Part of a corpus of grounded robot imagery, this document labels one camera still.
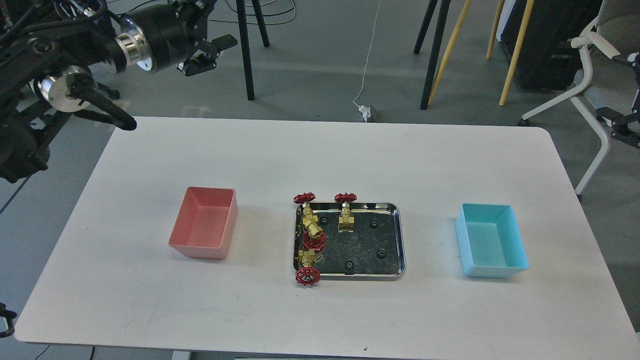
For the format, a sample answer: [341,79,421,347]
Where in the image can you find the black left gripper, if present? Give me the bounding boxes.
[141,0,238,76]

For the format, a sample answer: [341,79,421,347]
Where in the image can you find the brass valve red handle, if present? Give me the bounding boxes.
[301,215,327,252]

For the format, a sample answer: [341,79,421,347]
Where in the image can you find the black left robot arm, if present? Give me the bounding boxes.
[0,0,238,183]

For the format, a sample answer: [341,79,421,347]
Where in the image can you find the pink plastic box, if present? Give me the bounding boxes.
[167,186,238,260]

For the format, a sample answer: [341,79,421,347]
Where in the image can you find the brass valve top left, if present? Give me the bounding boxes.
[293,192,318,222]

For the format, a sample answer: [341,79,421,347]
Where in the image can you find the brass valve top middle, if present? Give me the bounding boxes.
[334,193,358,233]

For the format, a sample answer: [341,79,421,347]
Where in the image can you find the brass valve bottom left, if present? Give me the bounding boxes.
[295,249,321,286]

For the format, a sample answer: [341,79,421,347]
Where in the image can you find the blue plastic box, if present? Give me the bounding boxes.
[455,203,530,279]

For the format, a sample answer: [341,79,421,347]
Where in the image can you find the black tripod legs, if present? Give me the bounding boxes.
[235,0,271,101]
[413,0,451,110]

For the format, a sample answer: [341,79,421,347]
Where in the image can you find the white power adapter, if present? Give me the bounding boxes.
[358,105,383,123]

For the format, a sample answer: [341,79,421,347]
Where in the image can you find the black tripod legs right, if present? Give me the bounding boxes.
[413,0,451,110]

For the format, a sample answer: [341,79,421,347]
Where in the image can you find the metal tray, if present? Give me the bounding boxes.
[293,202,406,281]

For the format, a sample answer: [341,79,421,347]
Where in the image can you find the yellow wooden easel legs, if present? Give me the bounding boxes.
[428,0,535,107]

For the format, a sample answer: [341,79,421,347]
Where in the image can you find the black cabinet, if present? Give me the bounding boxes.
[514,0,602,91]

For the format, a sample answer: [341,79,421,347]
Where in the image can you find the white office chair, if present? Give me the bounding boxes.
[518,0,640,198]

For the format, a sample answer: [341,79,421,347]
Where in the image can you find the white cable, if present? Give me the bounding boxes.
[353,0,383,108]

